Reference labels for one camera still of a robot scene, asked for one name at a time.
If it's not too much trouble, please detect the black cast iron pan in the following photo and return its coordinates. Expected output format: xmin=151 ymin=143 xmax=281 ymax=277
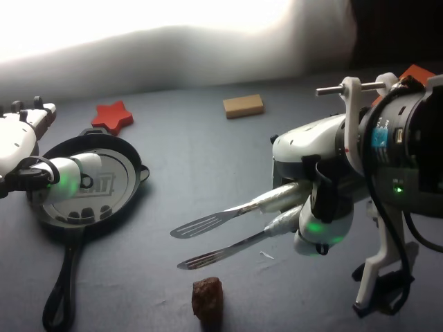
xmin=26 ymin=127 xmax=152 ymax=332

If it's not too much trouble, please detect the white fabric sheet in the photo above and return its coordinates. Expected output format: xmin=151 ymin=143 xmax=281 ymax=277
xmin=0 ymin=0 xmax=358 ymax=103

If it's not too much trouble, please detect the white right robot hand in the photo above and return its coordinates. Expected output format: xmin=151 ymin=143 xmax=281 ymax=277
xmin=269 ymin=113 xmax=368 ymax=257

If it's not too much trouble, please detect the orange foam block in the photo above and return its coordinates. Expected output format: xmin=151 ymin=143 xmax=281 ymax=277
xmin=370 ymin=64 xmax=437 ymax=107

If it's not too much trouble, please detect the plain wooden block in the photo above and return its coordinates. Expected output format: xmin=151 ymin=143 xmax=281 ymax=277
xmin=222 ymin=93 xmax=264 ymax=120

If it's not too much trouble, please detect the brown piece of meat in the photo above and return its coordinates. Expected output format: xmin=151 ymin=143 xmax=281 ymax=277
xmin=191 ymin=276 xmax=225 ymax=326

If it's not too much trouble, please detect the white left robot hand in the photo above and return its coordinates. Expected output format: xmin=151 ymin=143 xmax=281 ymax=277
xmin=0 ymin=95 xmax=103 ymax=208

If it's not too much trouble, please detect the red star block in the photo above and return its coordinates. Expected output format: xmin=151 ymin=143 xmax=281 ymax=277
xmin=90 ymin=100 xmax=135 ymax=137

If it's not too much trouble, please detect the grey table cloth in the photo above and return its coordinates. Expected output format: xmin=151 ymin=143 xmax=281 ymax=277
xmin=0 ymin=62 xmax=443 ymax=332

